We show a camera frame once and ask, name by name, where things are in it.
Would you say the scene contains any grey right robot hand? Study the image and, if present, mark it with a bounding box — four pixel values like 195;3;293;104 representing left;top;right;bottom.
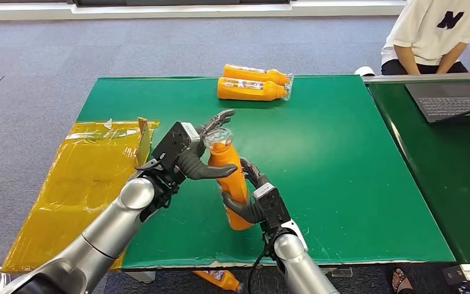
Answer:
222;157;272;225

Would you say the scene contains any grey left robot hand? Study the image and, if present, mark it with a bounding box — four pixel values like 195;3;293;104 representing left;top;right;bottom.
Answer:
176;108;239;181

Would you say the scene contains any orange bottle with blue label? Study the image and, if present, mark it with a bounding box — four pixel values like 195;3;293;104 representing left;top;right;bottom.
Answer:
203;127;256;232

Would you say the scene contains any orange bottle under table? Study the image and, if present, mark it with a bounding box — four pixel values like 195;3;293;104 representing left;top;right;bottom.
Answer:
193;270;245;294

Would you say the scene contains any orange bottle in clear wrap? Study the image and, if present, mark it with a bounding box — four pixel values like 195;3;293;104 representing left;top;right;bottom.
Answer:
223;64;293;87
217;77;294;102

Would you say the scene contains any white table leg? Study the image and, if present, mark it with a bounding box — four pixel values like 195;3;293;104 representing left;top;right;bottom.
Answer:
124;271;156;284

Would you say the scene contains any green work table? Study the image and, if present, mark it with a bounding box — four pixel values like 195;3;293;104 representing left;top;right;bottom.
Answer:
76;75;457;271

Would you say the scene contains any person's foot in sandal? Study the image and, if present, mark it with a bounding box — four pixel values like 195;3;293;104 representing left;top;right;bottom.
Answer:
389;268;416;294

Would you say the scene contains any dark grey laptop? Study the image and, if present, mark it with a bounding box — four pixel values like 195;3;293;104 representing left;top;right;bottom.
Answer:
405;80;470;124

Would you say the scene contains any seated person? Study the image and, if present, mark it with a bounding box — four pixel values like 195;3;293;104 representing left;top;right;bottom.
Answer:
381;0;470;77

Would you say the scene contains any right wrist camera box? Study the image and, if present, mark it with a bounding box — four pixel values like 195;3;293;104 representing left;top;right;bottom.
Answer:
252;183;292;230

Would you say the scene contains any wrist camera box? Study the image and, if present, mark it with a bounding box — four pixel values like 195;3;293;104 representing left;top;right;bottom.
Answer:
252;183;292;230
151;121;201;173

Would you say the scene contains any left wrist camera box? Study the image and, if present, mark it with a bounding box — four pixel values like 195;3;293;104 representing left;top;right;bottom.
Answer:
151;121;201;173

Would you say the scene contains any black camera cable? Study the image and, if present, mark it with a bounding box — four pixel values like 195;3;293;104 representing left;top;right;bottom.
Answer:
246;239;277;294

